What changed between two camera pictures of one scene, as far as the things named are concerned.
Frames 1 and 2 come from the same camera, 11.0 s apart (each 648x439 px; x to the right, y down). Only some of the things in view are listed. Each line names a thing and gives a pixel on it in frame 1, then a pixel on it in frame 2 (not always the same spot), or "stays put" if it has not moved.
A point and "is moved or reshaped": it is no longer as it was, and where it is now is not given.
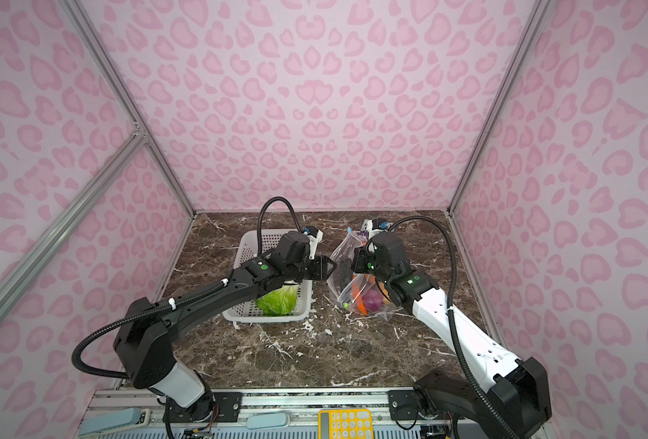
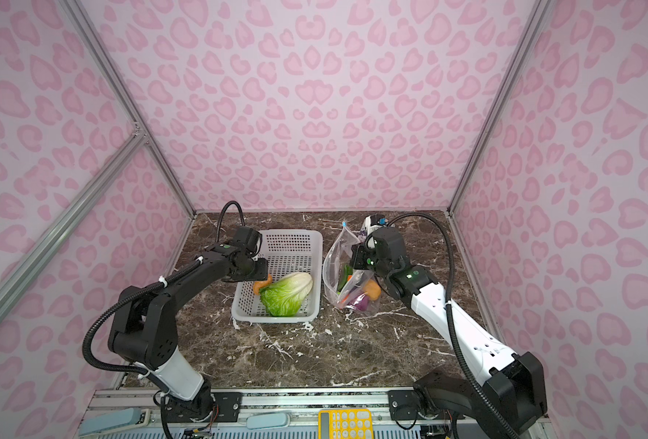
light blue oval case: (267, 421) stays put
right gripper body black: (364, 262) stays put
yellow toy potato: (385, 292) → (372, 290)
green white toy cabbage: (280, 302) is moved or reshaped
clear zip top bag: (356, 293) is moved or reshaped
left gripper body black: (317, 268) → (256, 269)
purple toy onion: (372, 299) is moved or reshaped
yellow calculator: (345, 423) stays put
